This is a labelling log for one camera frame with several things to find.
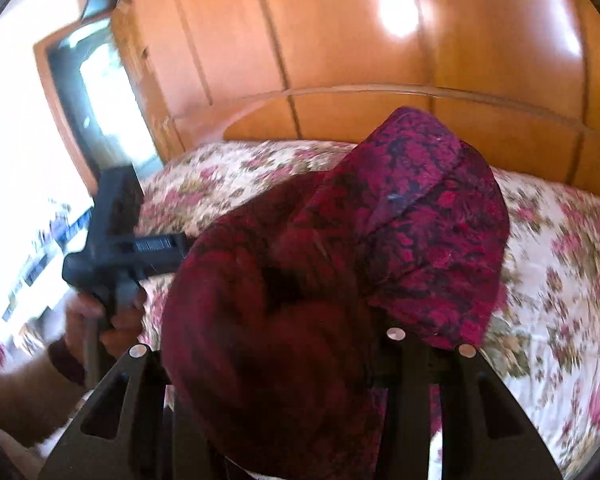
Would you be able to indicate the maroon patterned knit sweater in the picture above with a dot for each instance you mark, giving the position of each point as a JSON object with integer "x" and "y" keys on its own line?
{"x": 405, "y": 210}

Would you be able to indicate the person's left forearm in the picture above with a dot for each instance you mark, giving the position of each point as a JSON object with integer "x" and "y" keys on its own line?
{"x": 15, "y": 400}

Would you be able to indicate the wooden framed mirror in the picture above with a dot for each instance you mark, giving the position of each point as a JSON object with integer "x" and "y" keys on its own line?
{"x": 105, "y": 85}

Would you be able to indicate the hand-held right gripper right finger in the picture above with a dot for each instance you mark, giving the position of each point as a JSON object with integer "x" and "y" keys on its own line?
{"x": 405, "y": 400}

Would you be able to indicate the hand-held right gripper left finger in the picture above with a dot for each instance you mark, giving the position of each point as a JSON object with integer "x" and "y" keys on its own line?
{"x": 192, "y": 445}

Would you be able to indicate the wooden bed headboard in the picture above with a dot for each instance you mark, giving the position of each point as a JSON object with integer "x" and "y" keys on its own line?
{"x": 380, "y": 115}

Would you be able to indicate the person's left hand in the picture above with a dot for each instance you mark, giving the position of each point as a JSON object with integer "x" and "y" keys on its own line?
{"x": 124, "y": 332}

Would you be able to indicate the floral bedspread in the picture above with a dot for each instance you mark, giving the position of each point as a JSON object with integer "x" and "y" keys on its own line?
{"x": 555, "y": 260}

